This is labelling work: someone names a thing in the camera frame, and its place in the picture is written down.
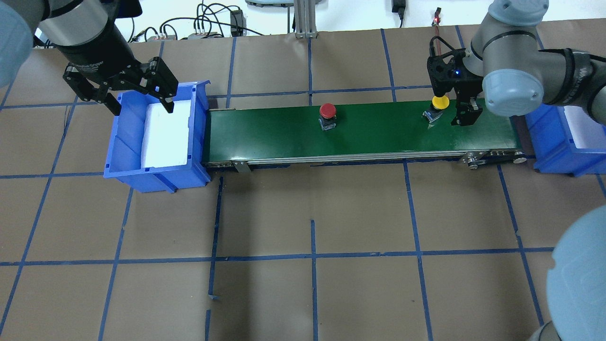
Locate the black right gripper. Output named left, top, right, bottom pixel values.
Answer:
left=427, top=47, right=483, bottom=126

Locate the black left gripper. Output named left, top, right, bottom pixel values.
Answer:
left=63, top=28, right=179, bottom=117

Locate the yellow push button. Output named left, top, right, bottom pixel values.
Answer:
left=422, top=95, right=450, bottom=125

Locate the red push button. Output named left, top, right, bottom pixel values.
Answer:
left=319, top=103, right=337, bottom=131

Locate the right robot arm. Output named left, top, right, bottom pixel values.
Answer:
left=423, top=0, right=605, bottom=341

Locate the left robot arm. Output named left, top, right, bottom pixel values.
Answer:
left=0, top=0, right=179, bottom=116

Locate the white foam in left bin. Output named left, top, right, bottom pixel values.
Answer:
left=141, top=100, right=191, bottom=168

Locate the white foam in bin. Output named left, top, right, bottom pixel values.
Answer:
left=563, top=106, right=606, bottom=149
left=141, top=100, right=191, bottom=168

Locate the blue left bin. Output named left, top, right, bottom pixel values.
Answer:
left=104, top=80, right=210, bottom=193

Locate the blue bin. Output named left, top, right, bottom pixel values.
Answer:
left=104, top=80, right=210, bottom=193
left=525, top=105, right=606, bottom=177

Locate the blue right bin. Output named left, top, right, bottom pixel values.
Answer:
left=525, top=105, right=606, bottom=177

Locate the green conveyor belt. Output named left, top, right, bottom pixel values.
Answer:
left=202, top=101, right=528, bottom=171

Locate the white foam in right bin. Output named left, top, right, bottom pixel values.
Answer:
left=563, top=106, right=606, bottom=149

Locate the black power adapter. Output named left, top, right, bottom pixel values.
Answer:
left=230, top=9, right=246, bottom=37

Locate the red black wire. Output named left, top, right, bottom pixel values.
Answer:
left=432, top=7, right=455, bottom=50

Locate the aluminium profile post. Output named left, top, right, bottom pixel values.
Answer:
left=294, top=0, right=318, bottom=39

